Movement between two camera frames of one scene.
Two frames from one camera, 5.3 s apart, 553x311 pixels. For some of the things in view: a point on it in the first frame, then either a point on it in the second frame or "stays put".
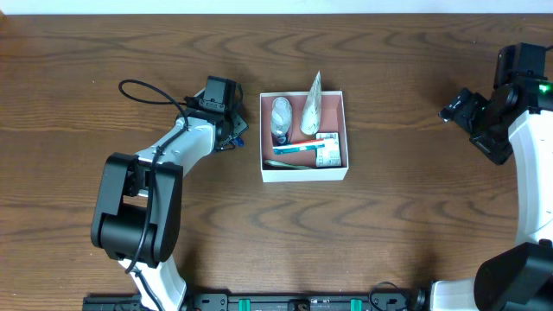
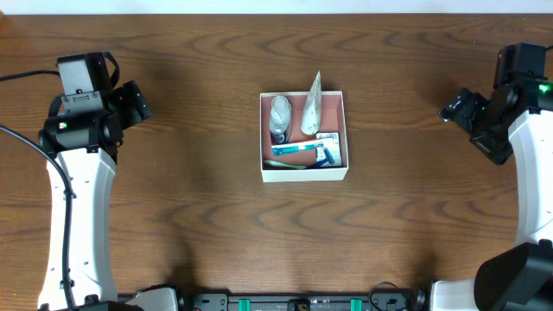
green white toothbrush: (287, 164) stays put
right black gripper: (468, 114) stays put
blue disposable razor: (239, 142) -> (329, 158)
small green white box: (329, 155) stays put
